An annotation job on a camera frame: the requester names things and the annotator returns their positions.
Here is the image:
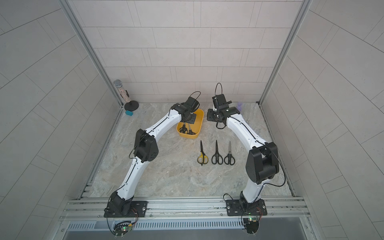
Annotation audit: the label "yellow plastic storage box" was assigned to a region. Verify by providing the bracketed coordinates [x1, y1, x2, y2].
[177, 109, 204, 139]

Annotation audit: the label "all black scissors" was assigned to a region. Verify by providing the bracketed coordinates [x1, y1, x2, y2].
[211, 141, 224, 165]

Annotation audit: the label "silver blade black scissors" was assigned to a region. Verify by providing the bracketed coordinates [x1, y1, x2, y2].
[224, 142, 236, 166]

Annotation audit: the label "yellow black handled scissors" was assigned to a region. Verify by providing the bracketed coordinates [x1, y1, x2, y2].
[197, 141, 209, 166]

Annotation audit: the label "small black scissors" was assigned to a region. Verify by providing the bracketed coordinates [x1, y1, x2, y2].
[180, 123, 189, 134]

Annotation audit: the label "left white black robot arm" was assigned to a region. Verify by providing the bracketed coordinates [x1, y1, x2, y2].
[104, 96, 200, 218]

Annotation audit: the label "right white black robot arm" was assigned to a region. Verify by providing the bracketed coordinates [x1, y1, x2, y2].
[207, 94, 280, 212]

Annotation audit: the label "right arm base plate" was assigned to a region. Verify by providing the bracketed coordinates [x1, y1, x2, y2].
[225, 199, 268, 217]

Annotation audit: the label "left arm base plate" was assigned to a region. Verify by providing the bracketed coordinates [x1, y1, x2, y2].
[104, 201, 148, 218]

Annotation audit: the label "right circuit board with wires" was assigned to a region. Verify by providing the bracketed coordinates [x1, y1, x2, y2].
[242, 218, 260, 235]

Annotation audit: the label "circuit board with wires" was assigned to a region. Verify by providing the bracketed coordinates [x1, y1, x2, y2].
[242, 218, 260, 235]
[113, 221, 133, 238]

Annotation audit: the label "left circuit board with wires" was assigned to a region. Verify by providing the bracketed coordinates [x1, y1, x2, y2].
[113, 221, 133, 238]

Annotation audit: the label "aluminium front rail frame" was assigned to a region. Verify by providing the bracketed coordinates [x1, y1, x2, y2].
[58, 196, 310, 223]

